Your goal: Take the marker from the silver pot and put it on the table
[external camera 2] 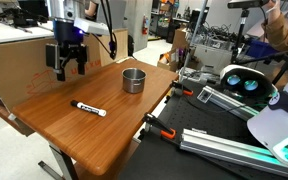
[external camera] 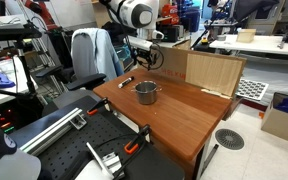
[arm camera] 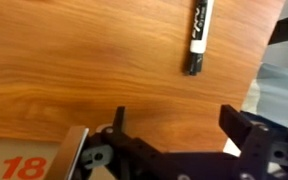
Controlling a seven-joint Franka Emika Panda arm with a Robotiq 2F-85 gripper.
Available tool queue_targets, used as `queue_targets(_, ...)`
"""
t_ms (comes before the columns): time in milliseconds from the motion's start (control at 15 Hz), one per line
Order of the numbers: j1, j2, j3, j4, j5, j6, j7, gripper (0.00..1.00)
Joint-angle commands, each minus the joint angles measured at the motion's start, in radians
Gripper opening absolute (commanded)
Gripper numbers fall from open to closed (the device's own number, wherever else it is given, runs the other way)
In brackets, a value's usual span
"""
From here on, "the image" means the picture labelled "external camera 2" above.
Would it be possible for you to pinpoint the brown cardboard box panel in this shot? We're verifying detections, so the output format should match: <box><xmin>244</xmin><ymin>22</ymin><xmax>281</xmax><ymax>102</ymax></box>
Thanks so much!
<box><xmin>0</xmin><ymin>28</ymin><xmax>129</xmax><ymax>113</ymax></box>

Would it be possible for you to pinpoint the black computer monitor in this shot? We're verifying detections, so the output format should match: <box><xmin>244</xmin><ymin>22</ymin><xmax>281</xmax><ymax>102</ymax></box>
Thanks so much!
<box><xmin>17</xmin><ymin>0</ymin><xmax>50</xmax><ymax>19</ymax></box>

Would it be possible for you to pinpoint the black stereo camera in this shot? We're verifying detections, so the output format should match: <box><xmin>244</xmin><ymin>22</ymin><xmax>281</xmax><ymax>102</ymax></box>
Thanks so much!
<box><xmin>227</xmin><ymin>0</ymin><xmax>271</xmax><ymax>10</ymax></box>

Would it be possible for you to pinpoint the silver metal pole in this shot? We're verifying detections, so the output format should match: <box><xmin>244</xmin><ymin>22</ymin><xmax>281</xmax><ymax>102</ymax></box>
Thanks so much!
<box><xmin>178</xmin><ymin>0</ymin><xmax>209</xmax><ymax>83</ymax></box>

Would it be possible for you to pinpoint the white work table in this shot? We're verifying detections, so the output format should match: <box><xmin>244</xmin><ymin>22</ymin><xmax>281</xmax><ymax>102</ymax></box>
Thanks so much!
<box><xmin>0</xmin><ymin>21</ymin><xmax>55</xmax><ymax>46</ymax></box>

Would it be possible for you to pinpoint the black white marker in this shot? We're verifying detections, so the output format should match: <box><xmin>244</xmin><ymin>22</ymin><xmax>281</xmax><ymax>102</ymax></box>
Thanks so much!
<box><xmin>70</xmin><ymin>99</ymin><xmax>108</xmax><ymax>118</ymax></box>

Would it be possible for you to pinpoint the grey metal table leg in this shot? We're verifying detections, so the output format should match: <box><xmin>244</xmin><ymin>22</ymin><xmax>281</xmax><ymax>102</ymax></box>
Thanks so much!
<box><xmin>38</xmin><ymin>143</ymin><xmax>80</xmax><ymax>180</ymax></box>

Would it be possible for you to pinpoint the white VR headset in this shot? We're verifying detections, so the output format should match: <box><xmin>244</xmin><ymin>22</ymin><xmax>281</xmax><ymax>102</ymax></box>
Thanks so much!
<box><xmin>219</xmin><ymin>64</ymin><xmax>278</xmax><ymax>101</ymax></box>

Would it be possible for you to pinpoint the black orange bar clamp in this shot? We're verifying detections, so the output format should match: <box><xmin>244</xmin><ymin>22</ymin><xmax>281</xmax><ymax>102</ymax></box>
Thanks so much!
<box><xmin>141</xmin><ymin>112</ymin><xmax>177</xmax><ymax>140</ymax></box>
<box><xmin>169</xmin><ymin>80</ymin><xmax>195</xmax><ymax>98</ymax></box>

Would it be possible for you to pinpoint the long aluminium extrusion rail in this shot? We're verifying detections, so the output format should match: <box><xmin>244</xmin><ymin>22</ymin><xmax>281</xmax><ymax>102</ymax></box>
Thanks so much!
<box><xmin>179</xmin><ymin>128</ymin><xmax>288</xmax><ymax>179</ymax></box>

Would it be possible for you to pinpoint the flat cardboard sheet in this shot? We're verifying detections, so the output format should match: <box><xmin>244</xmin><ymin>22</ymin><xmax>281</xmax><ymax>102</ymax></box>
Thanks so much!
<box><xmin>247</xmin><ymin>13</ymin><xmax>272</xmax><ymax>41</ymax></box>

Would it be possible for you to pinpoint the black camera stand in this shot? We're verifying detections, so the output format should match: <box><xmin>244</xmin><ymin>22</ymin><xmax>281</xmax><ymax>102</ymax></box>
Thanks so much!
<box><xmin>230</xmin><ymin>8</ymin><xmax>288</xmax><ymax>85</ymax></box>

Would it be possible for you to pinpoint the red fire extinguisher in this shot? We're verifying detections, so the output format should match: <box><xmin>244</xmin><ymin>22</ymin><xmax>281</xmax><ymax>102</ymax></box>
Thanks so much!
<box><xmin>141</xmin><ymin>14</ymin><xmax>150</xmax><ymax>36</ymax></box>

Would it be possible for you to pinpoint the white crate of cables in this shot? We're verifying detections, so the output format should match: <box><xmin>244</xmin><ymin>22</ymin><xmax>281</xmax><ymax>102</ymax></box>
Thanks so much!
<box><xmin>193</xmin><ymin>42</ymin><xmax>233</xmax><ymax>75</ymax></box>

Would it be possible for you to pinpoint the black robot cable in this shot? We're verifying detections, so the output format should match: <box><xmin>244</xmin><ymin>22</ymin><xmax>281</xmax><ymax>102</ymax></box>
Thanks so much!
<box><xmin>92</xmin><ymin>0</ymin><xmax>118</xmax><ymax>60</ymax></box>

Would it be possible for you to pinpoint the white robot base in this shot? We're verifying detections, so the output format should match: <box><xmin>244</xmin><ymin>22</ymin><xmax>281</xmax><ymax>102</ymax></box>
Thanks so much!
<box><xmin>246</xmin><ymin>64</ymin><xmax>288</xmax><ymax>168</ymax></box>

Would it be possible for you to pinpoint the brown sleeved forearm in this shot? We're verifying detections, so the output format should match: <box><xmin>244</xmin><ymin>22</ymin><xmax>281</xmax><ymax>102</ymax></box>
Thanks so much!
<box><xmin>265</xmin><ymin>12</ymin><xmax>288</xmax><ymax>59</ymax></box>

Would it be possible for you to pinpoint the grey partition panel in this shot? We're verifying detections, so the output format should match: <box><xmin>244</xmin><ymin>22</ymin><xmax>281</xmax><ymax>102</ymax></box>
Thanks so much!
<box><xmin>97</xmin><ymin>0</ymin><xmax>128</xmax><ymax>32</ymax></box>

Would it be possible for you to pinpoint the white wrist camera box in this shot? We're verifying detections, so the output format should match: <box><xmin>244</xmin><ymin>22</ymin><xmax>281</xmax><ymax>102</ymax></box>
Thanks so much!
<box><xmin>73</xmin><ymin>17</ymin><xmax>111</xmax><ymax>36</ymax></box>

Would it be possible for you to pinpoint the small brown cardboard box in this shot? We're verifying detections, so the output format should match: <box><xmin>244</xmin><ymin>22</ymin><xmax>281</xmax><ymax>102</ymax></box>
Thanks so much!
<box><xmin>172</xmin><ymin>28</ymin><xmax>190</xmax><ymax>51</ymax></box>

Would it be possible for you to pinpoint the short aluminium extrusion rail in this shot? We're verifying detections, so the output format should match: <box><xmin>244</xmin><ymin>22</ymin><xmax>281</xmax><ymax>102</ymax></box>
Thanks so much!
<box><xmin>196</xmin><ymin>85</ymin><xmax>262</xmax><ymax>122</ymax></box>

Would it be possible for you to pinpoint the person in brown clothing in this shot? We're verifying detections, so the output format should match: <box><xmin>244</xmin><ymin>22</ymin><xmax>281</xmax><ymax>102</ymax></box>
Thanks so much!
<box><xmin>260</xmin><ymin>57</ymin><xmax>288</xmax><ymax>90</ymax></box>

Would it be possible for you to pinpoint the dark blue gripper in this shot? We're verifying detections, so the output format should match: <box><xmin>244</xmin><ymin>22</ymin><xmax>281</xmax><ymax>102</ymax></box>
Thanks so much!
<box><xmin>45</xmin><ymin>20</ymin><xmax>88</xmax><ymax>82</ymax></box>

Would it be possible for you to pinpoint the operator bare hand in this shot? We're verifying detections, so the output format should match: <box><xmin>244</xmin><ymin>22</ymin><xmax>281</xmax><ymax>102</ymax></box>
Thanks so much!
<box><xmin>264</xmin><ymin>0</ymin><xmax>282</xmax><ymax>16</ymax></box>

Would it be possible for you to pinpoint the silver metal pot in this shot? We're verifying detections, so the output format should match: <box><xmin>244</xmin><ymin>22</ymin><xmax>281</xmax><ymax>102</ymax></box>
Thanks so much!
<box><xmin>121</xmin><ymin>67</ymin><xmax>147</xmax><ymax>94</ymax></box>

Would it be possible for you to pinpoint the blue plastic bin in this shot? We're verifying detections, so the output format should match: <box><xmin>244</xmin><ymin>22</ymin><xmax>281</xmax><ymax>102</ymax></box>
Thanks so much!
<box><xmin>245</xmin><ymin>39</ymin><xmax>282</xmax><ymax>59</ymax></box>

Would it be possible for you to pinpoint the black perforated breadboard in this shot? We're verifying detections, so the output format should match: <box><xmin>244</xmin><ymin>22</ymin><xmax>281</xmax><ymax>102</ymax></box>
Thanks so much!
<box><xmin>117</xmin><ymin>78</ymin><xmax>288</xmax><ymax>180</ymax></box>

